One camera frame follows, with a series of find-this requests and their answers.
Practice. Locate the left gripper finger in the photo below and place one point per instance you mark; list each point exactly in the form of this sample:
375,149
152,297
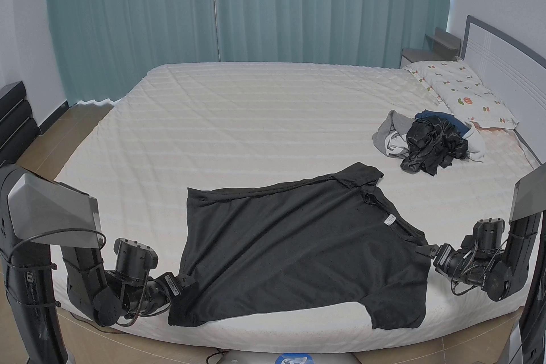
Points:
188,282

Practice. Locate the grey bedside table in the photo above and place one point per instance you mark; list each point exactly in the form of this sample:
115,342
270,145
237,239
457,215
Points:
443,41

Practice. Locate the bed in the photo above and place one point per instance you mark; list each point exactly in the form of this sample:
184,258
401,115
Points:
256,127

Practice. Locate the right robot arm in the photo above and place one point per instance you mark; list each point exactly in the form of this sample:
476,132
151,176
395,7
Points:
490,238

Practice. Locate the black T-shirt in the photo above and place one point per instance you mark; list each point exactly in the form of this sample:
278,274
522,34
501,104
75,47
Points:
298,243

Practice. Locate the black chest of drawers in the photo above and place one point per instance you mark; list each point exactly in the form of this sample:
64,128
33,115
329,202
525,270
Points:
15,119

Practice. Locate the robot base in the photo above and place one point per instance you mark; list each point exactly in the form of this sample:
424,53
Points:
290,359

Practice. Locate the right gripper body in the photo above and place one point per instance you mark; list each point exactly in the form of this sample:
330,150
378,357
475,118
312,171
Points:
445,260

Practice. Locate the white printed pillow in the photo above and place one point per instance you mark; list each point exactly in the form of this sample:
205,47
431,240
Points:
465,91

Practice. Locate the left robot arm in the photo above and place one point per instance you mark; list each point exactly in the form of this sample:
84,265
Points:
47,204

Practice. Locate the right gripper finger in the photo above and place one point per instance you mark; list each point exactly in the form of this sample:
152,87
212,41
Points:
426,252

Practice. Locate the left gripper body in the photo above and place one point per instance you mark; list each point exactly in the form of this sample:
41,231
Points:
170,285

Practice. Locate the pile of clothes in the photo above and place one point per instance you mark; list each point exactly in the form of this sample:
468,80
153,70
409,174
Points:
431,140

